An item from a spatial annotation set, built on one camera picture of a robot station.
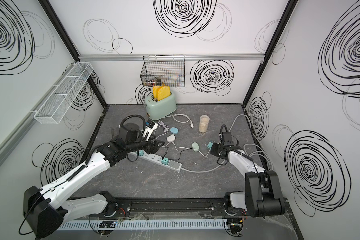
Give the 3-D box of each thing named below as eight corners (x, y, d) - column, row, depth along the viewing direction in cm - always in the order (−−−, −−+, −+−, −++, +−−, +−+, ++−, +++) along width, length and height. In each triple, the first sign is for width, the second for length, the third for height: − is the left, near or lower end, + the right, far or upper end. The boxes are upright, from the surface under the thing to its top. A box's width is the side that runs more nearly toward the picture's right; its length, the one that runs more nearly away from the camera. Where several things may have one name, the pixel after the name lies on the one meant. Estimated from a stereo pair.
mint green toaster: (149, 120, 112) (145, 106, 100) (148, 110, 119) (145, 96, 107) (176, 117, 114) (176, 102, 102) (174, 107, 121) (174, 92, 109)
